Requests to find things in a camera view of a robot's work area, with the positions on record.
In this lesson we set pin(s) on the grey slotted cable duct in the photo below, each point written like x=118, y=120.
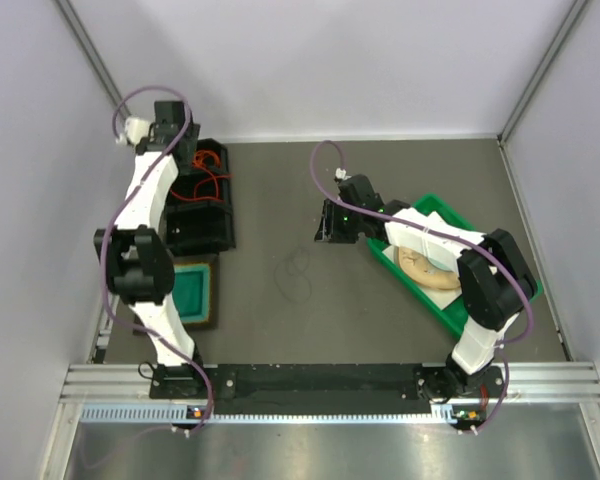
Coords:
x=189, y=415

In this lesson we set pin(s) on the beige painted ceramic plate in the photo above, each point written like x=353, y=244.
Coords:
x=419, y=269

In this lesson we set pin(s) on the aluminium front frame rail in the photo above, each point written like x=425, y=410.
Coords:
x=553, y=382

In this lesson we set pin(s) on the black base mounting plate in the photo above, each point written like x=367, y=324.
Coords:
x=232, y=381

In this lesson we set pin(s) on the black compartment organizer bin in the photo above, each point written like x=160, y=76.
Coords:
x=199, y=214

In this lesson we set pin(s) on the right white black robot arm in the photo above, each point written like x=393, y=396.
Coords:
x=485, y=272

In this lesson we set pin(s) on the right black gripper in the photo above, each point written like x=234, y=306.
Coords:
x=329, y=231

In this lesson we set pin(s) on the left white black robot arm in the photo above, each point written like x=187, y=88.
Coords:
x=136, y=266

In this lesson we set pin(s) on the green plastic tray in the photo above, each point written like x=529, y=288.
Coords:
x=453, y=317

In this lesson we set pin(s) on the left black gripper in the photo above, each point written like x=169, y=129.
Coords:
x=191, y=135

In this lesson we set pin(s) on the white square board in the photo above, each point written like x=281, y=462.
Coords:
x=440, y=298

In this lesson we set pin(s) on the teal sponge on black tray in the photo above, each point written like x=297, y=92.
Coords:
x=195, y=291

